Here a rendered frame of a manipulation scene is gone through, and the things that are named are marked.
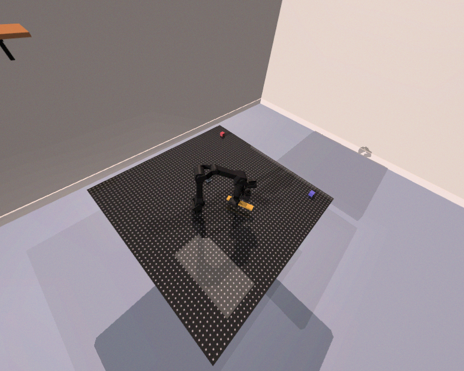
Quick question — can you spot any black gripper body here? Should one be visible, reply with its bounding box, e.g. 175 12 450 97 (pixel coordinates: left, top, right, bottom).
228 188 243 207

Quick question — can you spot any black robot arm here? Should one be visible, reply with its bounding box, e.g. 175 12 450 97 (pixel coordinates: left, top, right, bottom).
191 164 257 216

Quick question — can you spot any orange bar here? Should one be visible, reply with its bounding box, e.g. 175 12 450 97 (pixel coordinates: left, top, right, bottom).
227 196 254 211

